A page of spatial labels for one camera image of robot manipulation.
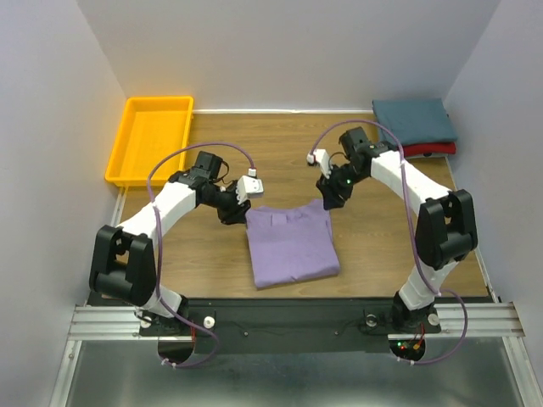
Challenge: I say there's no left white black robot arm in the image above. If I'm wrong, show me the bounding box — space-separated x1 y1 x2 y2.
89 151 264 334

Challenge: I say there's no folded red t shirt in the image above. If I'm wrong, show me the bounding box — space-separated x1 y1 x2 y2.
401 142 456 158

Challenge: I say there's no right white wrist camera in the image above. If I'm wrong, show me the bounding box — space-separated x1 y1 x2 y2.
306 148 332 179

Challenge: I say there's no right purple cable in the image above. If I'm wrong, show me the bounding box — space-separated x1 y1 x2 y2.
305 119 470 368

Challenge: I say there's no folded teal t shirt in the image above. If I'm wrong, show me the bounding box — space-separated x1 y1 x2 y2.
372 98 457 146

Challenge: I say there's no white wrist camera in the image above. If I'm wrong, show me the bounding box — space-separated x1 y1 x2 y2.
306 148 332 179
236 176 264 204

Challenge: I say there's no purple t shirt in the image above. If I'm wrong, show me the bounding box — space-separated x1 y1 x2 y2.
246 198 340 289

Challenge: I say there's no aluminium frame rail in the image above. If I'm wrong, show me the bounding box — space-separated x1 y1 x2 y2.
51 298 540 406

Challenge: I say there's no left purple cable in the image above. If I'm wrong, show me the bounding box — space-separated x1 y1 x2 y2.
146 142 260 371

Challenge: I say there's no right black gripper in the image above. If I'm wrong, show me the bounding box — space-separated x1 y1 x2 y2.
316 162 367 211

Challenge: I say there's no purple cable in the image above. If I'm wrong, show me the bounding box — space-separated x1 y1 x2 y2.
146 142 260 371
305 119 470 368

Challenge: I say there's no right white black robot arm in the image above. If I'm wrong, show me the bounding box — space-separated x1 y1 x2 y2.
306 120 479 331

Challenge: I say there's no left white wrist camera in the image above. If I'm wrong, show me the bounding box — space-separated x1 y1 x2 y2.
236 176 264 204

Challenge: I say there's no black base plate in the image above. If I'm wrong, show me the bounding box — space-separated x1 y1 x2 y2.
137 298 440 360

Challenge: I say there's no yellow plastic bin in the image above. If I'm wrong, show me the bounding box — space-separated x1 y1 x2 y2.
104 96 193 187

